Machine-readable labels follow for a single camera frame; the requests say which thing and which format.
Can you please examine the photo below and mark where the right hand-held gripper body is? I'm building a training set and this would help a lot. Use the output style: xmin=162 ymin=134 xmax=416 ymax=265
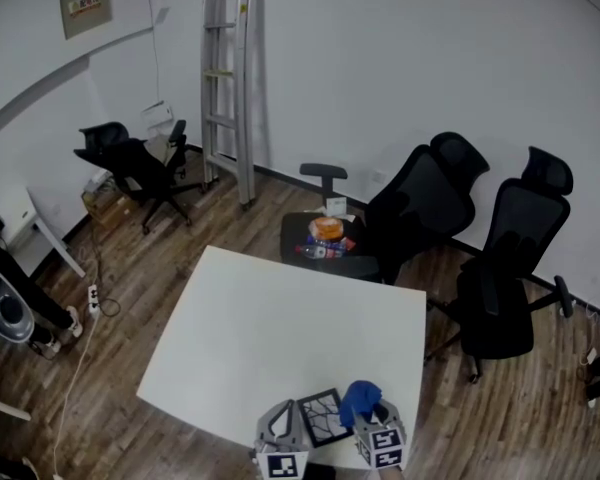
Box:
xmin=352 ymin=419 xmax=409 ymax=471

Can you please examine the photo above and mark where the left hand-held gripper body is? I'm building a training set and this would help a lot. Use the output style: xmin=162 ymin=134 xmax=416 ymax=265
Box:
xmin=252 ymin=442 xmax=310 ymax=480

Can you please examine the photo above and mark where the blue wiping cloth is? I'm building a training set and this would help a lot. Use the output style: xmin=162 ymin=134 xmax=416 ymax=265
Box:
xmin=338 ymin=379 xmax=384 ymax=430

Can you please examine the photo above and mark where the black framed square tile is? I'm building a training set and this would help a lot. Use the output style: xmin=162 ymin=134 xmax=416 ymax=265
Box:
xmin=295 ymin=387 xmax=356 ymax=450

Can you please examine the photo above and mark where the white square table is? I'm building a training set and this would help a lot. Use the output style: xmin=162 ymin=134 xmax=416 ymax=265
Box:
xmin=135 ymin=244 xmax=428 ymax=472

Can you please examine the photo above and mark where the clear plastic water bottle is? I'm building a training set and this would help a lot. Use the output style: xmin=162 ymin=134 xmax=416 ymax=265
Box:
xmin=294 ymin=243 xmax=347 ymax=261

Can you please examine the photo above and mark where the black office chair upright headrest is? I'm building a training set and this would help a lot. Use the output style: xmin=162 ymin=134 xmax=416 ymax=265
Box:
xmin=424 ymin=145 xmax=577 ymax=385

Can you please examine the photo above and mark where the orange snack packet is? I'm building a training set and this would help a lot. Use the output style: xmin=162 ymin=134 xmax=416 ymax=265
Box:
xmin=307 ymin=216 xmax=345 ymax=242

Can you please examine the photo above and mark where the black office chair holding snacks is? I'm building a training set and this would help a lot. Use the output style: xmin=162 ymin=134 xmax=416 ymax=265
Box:
xmin=279 ymin=130 xmax=492 ymax=286

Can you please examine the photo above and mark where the white desk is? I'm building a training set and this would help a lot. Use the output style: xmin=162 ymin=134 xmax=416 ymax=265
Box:
xmin=0 ymin=327 xmax=32 ymax=423
xmin=3 ymin=185 xmax=88 ymax=280

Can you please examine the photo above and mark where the cardboard box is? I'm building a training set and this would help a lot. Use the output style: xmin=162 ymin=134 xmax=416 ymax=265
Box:
xmin=80 ymin=176 xmax=137 ymax=230

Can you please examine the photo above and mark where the white and grey backpack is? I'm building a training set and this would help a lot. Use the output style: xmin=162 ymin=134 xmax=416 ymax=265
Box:
xmin=0 ymin=264 xmax=36 ymax=344

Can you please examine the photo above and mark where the black office chair tilted back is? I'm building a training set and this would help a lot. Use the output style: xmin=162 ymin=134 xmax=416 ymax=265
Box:
xmin=72 ymin=118 xmax=207 ymax=236

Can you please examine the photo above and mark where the aluminium folding ladder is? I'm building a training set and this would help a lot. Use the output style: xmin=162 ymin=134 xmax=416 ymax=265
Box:
xmin=199 ymin=0 xmax=272 ymax=213

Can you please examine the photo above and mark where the white power cable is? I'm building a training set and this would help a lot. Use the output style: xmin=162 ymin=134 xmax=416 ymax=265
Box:
xmin=51 ymin=312 xmax=100 ymax=480

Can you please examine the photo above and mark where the white wall box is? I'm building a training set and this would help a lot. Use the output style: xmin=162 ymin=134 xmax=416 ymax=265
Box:
xmin=140 ymin=99 xmax=175 ymax=130

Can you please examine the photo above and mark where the grey wall electrical panel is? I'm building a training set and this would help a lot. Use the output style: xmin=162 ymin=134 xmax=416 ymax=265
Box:
xmin=57 ymin=0 xmax=114 ymax=41

